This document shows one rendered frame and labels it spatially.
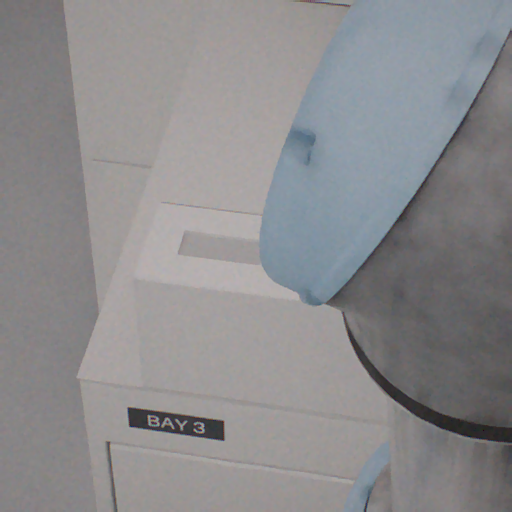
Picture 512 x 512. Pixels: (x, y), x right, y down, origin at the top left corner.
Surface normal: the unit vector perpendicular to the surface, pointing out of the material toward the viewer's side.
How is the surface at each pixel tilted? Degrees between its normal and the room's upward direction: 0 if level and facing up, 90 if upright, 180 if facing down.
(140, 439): 90
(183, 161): 0
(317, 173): 66
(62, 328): 0
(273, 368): 90
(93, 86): 90
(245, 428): 90
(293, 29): 0
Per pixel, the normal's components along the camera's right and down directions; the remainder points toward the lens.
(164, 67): -0.18, 0.69
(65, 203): 0.00, -0.71
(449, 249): -0.43, 0.38
